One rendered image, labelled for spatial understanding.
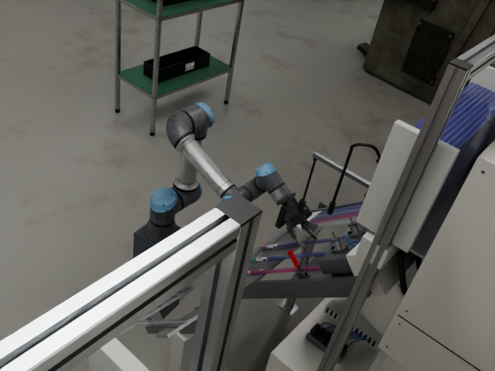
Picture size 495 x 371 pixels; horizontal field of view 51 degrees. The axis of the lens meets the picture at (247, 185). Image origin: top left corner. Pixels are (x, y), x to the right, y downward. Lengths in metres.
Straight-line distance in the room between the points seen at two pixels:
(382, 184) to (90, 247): 2.17
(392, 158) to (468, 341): 0.53
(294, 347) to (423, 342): 0.64
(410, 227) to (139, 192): 2.47
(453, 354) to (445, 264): 0.28
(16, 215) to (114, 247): 0.65
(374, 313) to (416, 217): 1.01
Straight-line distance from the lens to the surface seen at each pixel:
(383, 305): 2.36
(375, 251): 1.44
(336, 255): 1.67
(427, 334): 1.58
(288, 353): 2.07
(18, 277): 3.10
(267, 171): 2.02
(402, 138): 1.29
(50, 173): 3.76
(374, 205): 1.40
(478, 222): 1.33
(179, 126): 2.09
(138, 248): 2.54
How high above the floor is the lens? 2.29
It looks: 38 degrees down
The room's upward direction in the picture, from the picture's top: 12 degrees clockwise
